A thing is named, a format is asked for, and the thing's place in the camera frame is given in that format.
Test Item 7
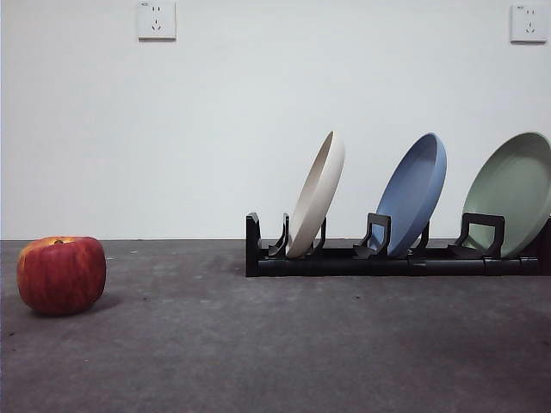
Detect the cream yellow plate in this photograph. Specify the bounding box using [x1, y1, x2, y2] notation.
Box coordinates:
[286, 130, 347, 259]

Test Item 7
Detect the red apple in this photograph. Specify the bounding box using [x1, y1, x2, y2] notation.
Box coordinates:
[16, 235, 108, 317]

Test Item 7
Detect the black plate rack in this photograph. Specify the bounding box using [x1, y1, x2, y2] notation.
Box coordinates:
[245, 211, 551, 278]

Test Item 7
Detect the blue plate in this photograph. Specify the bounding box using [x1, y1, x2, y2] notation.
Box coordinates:
[375, 132, 448, 258]

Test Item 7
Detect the green plate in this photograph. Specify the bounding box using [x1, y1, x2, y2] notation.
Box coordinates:
[462, 131, 551, 259]

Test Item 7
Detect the white wall socket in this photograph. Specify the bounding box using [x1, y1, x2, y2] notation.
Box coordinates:
[510, 3, 550, 44]
[137, 0, 177, 43]

